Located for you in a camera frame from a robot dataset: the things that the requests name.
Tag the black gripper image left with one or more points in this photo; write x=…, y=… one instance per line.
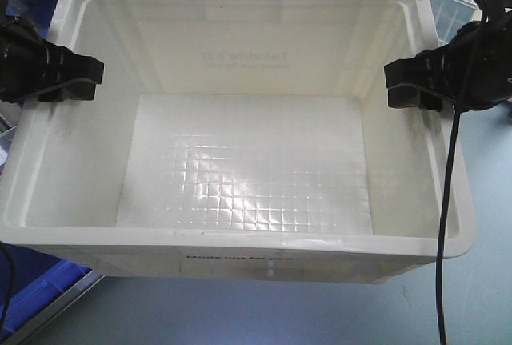
x=32, y=67

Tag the white plastic tote bin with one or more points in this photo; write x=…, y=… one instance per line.
x=233, y=139

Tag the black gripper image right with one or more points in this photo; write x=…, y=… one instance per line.
x=474, y=68

